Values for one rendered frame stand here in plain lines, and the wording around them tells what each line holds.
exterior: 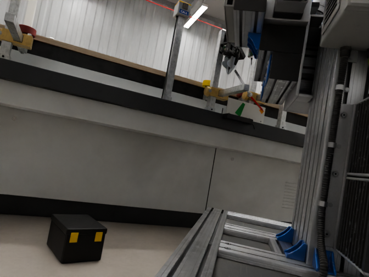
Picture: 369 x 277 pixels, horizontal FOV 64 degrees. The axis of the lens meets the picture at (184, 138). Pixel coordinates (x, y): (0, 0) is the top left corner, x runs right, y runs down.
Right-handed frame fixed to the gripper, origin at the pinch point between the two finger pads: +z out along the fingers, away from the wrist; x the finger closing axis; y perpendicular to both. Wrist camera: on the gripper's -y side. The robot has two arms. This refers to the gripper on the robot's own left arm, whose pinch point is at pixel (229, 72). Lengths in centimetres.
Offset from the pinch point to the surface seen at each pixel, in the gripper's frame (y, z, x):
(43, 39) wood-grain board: 78, 4, -57
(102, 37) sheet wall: -238, -244, -697
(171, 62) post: 27.3, 2.5, -16.6
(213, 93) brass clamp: 2.3, 12.2, -6.7
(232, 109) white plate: -10.3, 18.1, -2.2
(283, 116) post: -44.8, 13.9, 9.7
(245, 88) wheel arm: 7.1, 11.7, 17.3
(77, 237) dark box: 70, 83, 5
